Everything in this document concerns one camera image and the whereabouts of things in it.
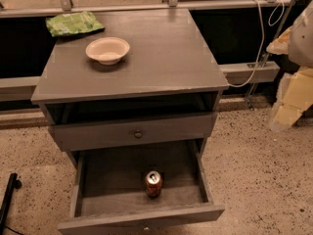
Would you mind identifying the green chip bag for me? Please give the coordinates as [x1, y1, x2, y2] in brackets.
[45, 11, 105, 37]

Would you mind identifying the white bowl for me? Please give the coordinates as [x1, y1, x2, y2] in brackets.
[85, 37, 130, 66]

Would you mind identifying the red coke can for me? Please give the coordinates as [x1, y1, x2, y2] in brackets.
[145, 170, 162, 198]

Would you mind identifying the closed grey top drawer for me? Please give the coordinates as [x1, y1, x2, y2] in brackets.
[49, 113, 217, 151]

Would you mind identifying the white cable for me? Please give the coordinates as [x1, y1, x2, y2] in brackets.
[227, 0, 286, 89]

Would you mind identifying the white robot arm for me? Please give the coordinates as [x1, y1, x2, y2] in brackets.
[266, 1, 313, 68]

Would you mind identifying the open grey middle drawer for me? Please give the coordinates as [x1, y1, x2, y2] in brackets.
[58, 140, 224, 235]

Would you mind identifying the black pole on floor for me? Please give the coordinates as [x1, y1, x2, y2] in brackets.
[0, 173, 22, 235]

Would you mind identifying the grey wooden cabinet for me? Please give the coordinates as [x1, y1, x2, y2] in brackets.
[31, 9, 227, 162]

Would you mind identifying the metal railing frame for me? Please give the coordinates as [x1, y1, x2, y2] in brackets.
[0, 0, 304, 111]

